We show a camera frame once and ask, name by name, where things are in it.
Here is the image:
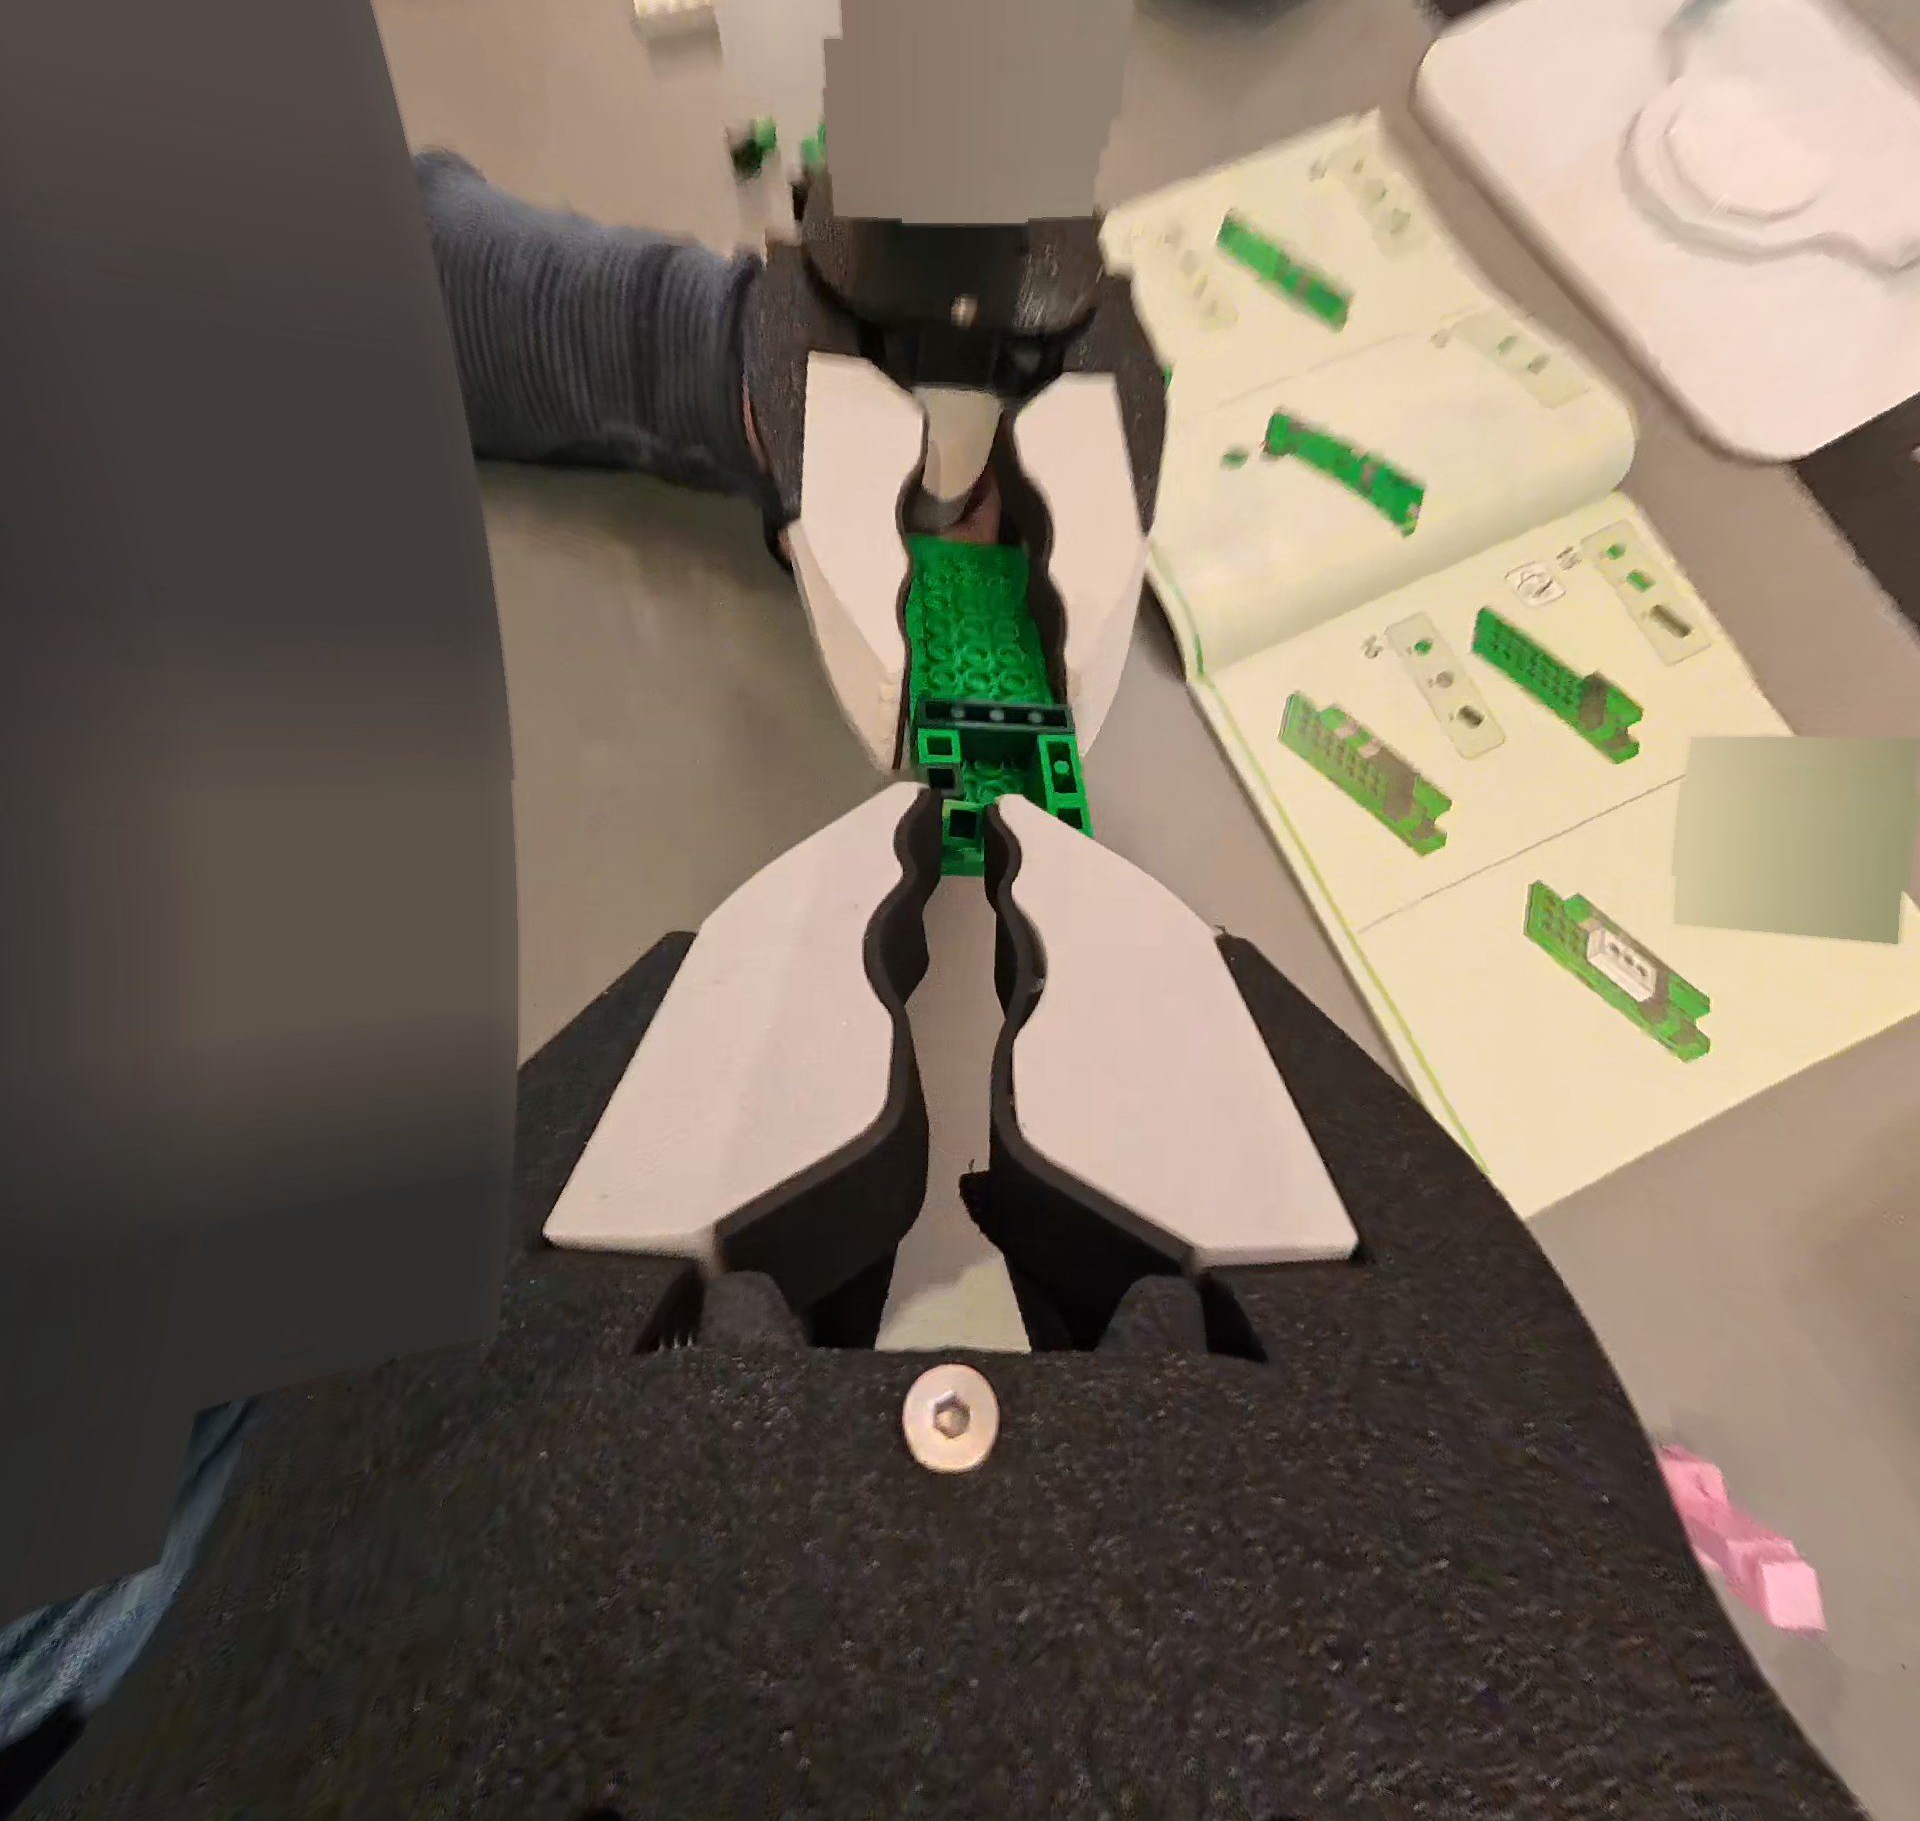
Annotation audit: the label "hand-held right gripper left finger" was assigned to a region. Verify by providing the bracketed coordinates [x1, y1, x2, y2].
[540, 783, 934, 1315]

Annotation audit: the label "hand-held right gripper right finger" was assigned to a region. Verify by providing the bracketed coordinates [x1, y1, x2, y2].
[980, 795, 1363, 1324]

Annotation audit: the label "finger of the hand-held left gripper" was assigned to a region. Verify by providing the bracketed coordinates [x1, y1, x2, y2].
[1008, 368, 1157, 746]
[784, 351, 934, 780]

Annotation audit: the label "green brick assembly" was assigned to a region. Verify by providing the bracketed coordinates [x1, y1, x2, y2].
[899, 531, 1099, 881]

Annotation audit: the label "person's left forearm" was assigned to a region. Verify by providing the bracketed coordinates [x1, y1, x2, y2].
[412, 148, 769, 503]

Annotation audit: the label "grey desk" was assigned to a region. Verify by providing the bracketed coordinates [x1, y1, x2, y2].
[351, 0, 1920, 1821]

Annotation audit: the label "brick instruction booklet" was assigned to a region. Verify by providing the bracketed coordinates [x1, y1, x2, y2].
[1099, 112, 1920, 1223]

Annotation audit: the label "pink brick pig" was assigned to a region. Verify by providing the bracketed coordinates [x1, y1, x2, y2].
[1655, 1444, 1832, 1640]

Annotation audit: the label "person's legs in jeans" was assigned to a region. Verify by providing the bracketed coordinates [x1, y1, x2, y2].
[0, 1400, 260, 1761]

